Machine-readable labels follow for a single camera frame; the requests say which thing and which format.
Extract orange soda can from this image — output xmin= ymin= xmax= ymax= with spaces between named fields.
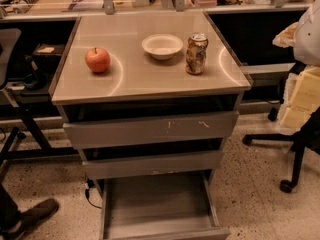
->
xmin=186 ymin=32 xmax=209 ymax=75

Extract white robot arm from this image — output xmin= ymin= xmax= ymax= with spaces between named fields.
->
xmin=272 ymin=0 xmax=320 ymax=134

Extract grey drawer cabinet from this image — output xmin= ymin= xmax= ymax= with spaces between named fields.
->
xmin=48 ymin=10 xmax=253 ymax=240

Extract grey middle drawer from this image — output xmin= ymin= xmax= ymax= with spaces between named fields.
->
xmin=83 ymin=150 xmax=223 ymax=179

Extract grey top drawer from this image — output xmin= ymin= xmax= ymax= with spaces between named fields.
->
xmin=63 ymin=111 xmax=239 ymax=149

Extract grey open bottom drawer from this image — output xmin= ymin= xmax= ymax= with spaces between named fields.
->
xmin=99 ymin=172 xmax=230 ymax=240

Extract white bowl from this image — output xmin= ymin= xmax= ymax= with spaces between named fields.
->
xmin=142 ymin=34 xmax=183 ymax=60

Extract red apple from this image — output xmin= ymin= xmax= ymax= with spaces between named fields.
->
xmin=85 ymin=47 xmax=111 ymax=73

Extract black office chair right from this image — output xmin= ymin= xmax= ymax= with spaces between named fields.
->
xmin=242 ymin=63 xmax=320 ymax=194

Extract brown shoe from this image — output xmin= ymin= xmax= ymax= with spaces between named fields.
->
xmin=1 ymin=198 xmax=59 ymax=240

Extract black cable on floor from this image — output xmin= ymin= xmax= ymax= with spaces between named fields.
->
xmin=83 ymin=178 xmax=103 ymax=210

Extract black desk frame left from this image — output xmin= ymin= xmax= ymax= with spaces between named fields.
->
xmin=0 ymin=80 xmax=80 ymax=162

